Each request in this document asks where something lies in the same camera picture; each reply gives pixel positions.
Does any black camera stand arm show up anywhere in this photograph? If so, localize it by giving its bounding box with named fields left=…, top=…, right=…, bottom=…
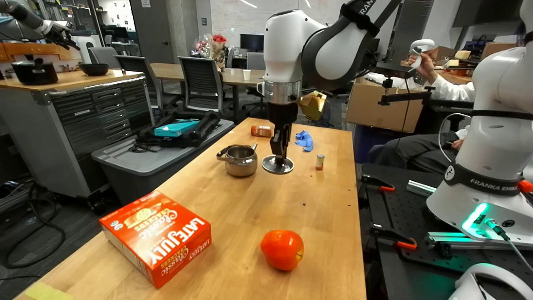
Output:
left=377, top=77, right=436, bottom=107

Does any black pot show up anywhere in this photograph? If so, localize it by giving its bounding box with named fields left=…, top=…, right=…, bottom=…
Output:
left=11, top=57, right=59, bottom=87

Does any blue glove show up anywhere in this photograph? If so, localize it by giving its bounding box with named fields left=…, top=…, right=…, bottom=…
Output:
left=292, top=129, right=316, bottom=154

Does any orange cracker box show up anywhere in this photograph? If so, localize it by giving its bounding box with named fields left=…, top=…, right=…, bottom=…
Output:
left=98, top=192, right=212, bottom=290

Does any aluminium rail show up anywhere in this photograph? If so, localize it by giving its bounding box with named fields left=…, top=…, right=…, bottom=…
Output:
left=424, top=229, right=533, bottom=247

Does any wooden office table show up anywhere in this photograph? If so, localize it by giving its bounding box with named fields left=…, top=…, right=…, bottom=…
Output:
left=147, top=62, right=267, bottom=122

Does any orange red tomato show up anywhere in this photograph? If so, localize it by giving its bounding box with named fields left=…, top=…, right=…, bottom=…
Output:
left=259, top=229, right=306, bottom=274

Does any black bowl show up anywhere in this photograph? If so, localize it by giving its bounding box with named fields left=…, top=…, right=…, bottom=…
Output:
left=78, top=62, right=111, bottom=79

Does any grey robot cable loop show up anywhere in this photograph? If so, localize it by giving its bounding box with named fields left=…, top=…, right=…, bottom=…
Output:
left=434, top=112, right=474, bottom=167

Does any black orange handled clamp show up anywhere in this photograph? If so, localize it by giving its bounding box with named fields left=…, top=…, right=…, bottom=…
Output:
left=369, top=222, right=419, bottom=254
left=359, top=172, right=396, bottom=195

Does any yellow sticky pad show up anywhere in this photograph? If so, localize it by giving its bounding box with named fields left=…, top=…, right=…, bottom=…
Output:
left=21, top=282, right=73, bottom=300

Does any black backpack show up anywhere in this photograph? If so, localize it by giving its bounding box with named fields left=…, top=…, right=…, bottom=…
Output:
left=131, top=110, right=222, bottom=154

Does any black optical breadboard table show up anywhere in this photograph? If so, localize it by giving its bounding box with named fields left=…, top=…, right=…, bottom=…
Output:
left=357, top=164, right=533, bottom=300

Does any white curved plastic object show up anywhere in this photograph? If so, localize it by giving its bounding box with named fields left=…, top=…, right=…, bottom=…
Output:
left=447, top=262, right=533, bottom=300

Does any flower bouquet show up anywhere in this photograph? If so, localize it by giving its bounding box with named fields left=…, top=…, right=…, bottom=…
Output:
left=196, top=32, right=229, bottom=64

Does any black floor cable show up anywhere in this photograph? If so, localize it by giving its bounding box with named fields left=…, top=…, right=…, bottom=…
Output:
left=0, top=182, right=68, bottom=272

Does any white handheld controller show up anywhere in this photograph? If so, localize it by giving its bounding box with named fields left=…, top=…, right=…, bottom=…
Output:
left=407, top=37, right=437, bottom=72

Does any black computer monitor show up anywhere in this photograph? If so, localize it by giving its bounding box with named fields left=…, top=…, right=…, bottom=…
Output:
left=237, top=32, right=266, bottom=54

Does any seated person white shirt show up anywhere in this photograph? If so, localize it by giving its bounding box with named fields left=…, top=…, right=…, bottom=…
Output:
left=367, top=49, right=486, bottom=174

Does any wooden box on cabinet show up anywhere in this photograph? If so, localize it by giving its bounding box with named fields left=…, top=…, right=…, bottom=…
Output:
left=0, top=40, right=83, bottom=74

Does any steel kettle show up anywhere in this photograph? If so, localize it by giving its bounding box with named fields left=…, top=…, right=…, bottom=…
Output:
left=214, top=142, right=259, bottom=180

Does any cardboard box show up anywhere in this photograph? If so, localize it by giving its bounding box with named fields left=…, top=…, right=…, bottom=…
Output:
left=346, top=77, right=426, bottom=135

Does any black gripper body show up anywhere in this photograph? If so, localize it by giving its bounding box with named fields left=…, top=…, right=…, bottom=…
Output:
left=267, top=100, right=299, bottom=140

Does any teal pouch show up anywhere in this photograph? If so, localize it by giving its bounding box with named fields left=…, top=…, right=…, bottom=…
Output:
left=152, top=119, right=199, bottom=139

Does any yellow green wrist camera mount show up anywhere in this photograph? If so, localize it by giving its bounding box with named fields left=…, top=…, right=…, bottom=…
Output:
left=297, top=89, right=329, bottom=124

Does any grey drawer cabinet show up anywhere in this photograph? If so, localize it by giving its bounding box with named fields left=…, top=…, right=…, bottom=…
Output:
left=0, top=69, right=156, bottom=199

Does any grey mesh office chair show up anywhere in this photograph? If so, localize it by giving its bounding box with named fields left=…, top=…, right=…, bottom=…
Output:
left=114, top=54, right=164, bottom=114
left=177, top=55, right=224, bottom=115

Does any grey low cart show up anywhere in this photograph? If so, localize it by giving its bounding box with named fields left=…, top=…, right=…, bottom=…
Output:
left=89, top=117, right=236, bottom=202

